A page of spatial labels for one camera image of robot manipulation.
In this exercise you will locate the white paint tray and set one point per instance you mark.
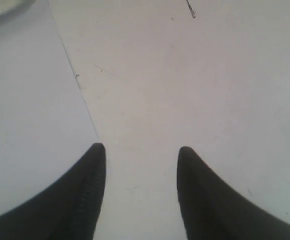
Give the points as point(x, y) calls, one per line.
point(11, 9)

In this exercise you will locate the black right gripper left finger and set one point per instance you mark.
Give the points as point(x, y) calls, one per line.
point(68, 209)

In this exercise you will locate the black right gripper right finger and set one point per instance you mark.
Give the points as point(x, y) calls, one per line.
point(212, 210)

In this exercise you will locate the white paper sheet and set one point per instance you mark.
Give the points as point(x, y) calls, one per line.
point(45, 126)

